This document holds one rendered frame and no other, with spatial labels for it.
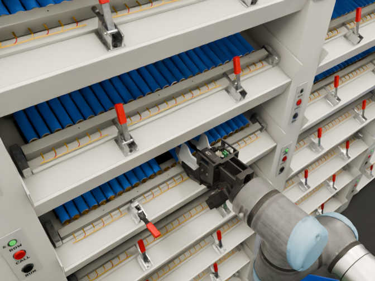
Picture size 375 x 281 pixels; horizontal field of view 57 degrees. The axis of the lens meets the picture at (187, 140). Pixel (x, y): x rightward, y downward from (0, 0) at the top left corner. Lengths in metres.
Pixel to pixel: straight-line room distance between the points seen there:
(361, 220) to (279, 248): 1.47
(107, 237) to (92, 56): 0.40
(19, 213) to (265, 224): 0.40
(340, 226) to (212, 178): 0.29
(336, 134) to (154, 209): 0.81
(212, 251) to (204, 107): 0.60
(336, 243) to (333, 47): 0.50
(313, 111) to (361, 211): 1.12
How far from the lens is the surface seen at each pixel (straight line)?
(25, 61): 0.49
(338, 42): 1.04
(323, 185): 1.73
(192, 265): 1.16
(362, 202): 2.19
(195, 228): 0.99
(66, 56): 0.50
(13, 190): 0.55
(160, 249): 0.96
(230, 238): 1.22
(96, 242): 0.76
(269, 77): 0.83
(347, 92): 1.23
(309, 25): 0.82
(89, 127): 0.62
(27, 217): 0.60
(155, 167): 0.81
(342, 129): 1.41
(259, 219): 0.66
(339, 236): 0.81
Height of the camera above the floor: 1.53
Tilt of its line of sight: 41 degrees down
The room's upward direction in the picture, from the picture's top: straight up
